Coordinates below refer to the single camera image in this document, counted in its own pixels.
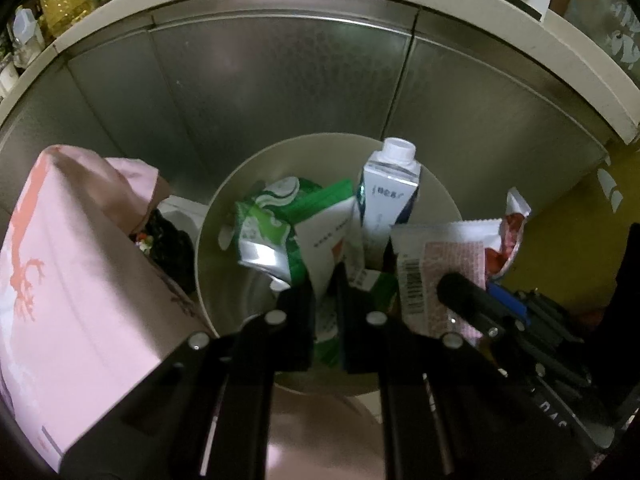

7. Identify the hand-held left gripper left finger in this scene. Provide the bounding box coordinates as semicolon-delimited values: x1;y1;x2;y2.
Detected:
60;280;317;480

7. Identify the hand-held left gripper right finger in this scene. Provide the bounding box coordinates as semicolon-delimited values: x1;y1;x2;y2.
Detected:
334;262;596;480

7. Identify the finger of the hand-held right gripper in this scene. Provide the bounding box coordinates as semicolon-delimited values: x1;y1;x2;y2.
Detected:
487;282;531;331
437;272;508;338

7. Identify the red white snack wrapper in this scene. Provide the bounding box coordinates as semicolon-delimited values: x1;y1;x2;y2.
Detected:
390;187;532;343

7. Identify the blue white milk carton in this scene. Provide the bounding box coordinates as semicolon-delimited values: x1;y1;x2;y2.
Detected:
356;137;423;268

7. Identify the round beige waste bin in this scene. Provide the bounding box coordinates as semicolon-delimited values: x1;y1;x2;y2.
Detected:
195;132;466;396

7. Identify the green foil snack bag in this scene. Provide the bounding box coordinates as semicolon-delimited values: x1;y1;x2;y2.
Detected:
235;176;361;286

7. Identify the black plastic bag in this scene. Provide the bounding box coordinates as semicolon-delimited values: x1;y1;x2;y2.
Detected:
131;209;197;297

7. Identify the pink printed tablecloth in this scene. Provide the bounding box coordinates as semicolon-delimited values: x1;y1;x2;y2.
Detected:
0;144;211;473

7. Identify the kitchen counter cabinet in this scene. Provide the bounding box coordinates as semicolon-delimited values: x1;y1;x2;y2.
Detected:
0;0;640;281

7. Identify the row of seasoning bottles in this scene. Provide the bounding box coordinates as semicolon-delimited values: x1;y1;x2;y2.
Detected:
0;5;48;96

